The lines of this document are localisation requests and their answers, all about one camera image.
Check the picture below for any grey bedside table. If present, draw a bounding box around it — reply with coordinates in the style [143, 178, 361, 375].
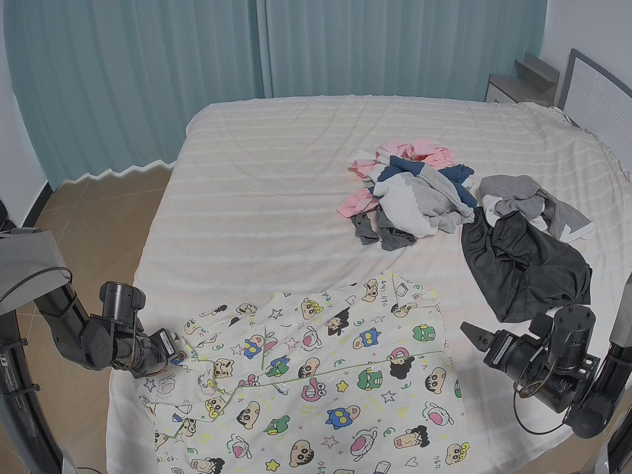
[485, 52, 560, 107]

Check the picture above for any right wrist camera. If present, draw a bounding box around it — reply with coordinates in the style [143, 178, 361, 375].
[528, 312, 556, 344]

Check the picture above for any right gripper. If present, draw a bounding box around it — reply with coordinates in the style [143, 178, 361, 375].
[460, 321, 539, 379]

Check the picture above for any bed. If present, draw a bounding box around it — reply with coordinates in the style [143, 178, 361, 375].
[106, 49, 632, 474]

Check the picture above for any black cable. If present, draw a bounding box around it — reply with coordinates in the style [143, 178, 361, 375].
[511, 383, 576, 434]

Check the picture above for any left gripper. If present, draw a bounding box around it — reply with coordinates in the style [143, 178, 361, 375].
[131, 329, 182, 376]

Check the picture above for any pile of clothes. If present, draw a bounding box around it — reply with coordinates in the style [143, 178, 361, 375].
[337, 138, 477, 252]

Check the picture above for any white printed pyjama top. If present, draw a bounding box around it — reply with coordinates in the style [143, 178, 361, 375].
[137, 271, 470, 474]

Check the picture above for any blue-green curtain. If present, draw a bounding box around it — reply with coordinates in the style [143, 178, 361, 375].
[254, 0, 550, 102]
[4, 0, 270, 189]

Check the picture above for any black garment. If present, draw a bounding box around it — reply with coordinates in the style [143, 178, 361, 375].
[461, 211, 592, 324]

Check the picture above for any grey and white garment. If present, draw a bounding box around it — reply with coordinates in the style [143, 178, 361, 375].
[478, 175, 596, 243]

